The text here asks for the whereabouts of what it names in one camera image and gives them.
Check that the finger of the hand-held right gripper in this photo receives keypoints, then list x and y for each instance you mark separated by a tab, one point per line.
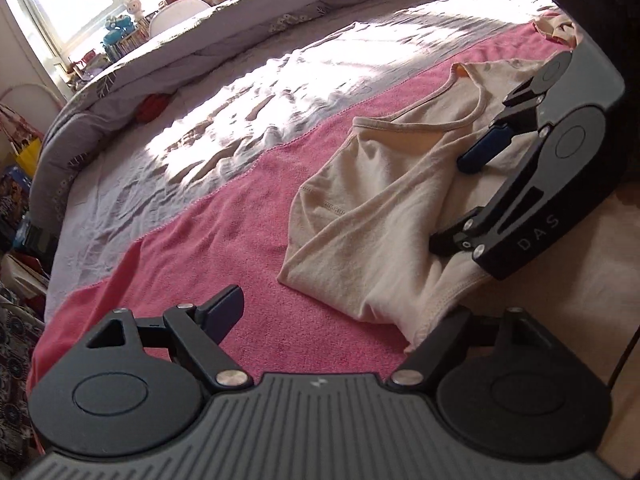
450	240
482	150

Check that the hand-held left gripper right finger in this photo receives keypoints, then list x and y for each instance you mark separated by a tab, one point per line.
447	335

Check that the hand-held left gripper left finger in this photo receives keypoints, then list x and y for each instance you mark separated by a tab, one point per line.
227	310

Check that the beige t-shirt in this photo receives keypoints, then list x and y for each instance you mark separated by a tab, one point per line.
380	200

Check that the pink towel blanket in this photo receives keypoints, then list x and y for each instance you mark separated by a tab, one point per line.
250	230

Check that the small crumpled beige garment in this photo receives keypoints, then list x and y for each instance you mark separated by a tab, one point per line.
557	30

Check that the grey bed sheet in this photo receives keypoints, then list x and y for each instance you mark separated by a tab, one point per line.
225	110

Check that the red cloth item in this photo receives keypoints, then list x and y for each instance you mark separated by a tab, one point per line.
150	108

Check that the dark patterned fabric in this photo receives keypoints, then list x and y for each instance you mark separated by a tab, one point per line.
17	375

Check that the yellow bag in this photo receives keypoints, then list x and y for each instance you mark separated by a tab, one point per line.
29	157

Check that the grey floral quilt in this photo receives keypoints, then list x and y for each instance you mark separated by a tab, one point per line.
250	15

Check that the blue plush toy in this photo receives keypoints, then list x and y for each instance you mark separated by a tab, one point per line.
117	27

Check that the white round-backed chair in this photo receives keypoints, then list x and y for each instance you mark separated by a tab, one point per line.
177	10

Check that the white plush toy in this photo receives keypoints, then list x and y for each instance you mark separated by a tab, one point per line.
134	9

